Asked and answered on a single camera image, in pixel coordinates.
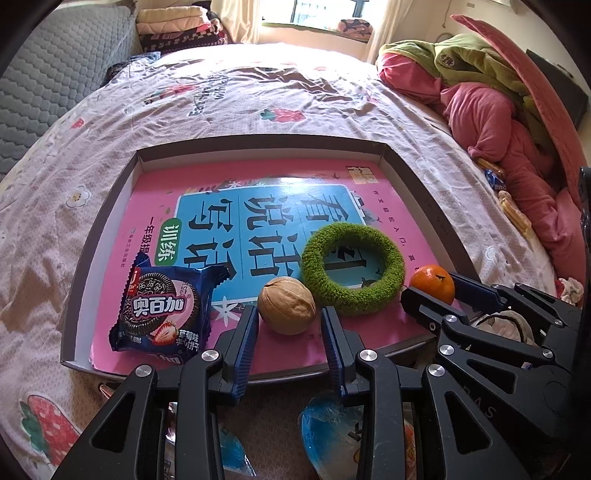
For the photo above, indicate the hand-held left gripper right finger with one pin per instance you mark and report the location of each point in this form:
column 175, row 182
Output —
column 334, row 350

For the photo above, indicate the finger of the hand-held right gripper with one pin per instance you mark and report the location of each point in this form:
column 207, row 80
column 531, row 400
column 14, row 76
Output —
column 480, row 291
column 425, row 304

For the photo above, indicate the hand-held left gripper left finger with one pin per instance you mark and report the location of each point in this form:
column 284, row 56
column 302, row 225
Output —
column 244, row 355

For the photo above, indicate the orange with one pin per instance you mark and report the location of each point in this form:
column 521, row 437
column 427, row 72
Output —
column 431, row 284

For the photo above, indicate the cream floral cloth bag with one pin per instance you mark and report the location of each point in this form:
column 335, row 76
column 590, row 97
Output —
column 505, row 325

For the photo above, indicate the walnut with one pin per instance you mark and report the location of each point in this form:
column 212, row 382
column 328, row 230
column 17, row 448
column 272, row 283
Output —
column 286, row 304

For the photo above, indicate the blue toy egg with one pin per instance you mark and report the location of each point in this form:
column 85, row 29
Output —
column 328, row 429

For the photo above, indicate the green fuzzy scrunchie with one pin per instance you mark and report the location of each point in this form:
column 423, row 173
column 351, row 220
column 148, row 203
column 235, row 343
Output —
column 314, row 272

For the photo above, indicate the blue cookie packet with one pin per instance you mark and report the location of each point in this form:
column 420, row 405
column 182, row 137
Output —
column 161, row 304

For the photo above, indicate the shallow cardboard box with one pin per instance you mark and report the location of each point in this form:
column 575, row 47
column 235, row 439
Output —
column 258, row 148

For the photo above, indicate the yellow snack packet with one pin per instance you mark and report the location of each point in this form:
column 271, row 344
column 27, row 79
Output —
column 515, row 212

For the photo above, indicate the white and red scrunchie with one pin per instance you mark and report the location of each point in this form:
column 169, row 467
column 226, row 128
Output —
column 570, row 288

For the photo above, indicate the blue snack packet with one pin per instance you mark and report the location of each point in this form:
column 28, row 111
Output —
column 496, row 180

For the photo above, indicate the tan snack packet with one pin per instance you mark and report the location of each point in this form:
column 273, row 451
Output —
column 487, row 164

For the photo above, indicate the pink book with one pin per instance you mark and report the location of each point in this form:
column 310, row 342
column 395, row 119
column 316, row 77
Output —
column 152, row 207

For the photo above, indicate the pink fleece blanket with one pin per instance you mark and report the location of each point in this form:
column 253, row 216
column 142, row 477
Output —
column 489, row 115

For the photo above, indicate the black television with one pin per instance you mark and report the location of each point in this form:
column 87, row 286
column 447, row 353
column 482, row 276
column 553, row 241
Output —
column 554, row 87

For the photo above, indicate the green fleece blanket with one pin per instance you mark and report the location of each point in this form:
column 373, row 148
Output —
column 466, row 60

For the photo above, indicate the cream curtain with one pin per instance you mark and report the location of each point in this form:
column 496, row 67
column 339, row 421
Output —
column 235, row 21
column 388, row 23

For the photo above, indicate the floral cushion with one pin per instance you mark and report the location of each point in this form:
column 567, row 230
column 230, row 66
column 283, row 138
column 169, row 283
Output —
column 355, row 26

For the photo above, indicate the window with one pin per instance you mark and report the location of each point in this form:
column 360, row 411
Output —
column 318, row 9

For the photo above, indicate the dark patterned folded blanket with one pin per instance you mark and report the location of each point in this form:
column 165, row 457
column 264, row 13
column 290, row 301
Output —
column 180, row 40

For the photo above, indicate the grey quilted headboard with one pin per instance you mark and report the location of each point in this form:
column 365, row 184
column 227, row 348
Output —
column 55, row 78

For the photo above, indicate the pink folded blanket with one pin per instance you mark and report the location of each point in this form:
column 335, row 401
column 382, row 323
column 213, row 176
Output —
column 171, row 26

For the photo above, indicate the cream folded blanket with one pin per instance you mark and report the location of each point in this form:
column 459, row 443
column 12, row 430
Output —
column 161, row 16

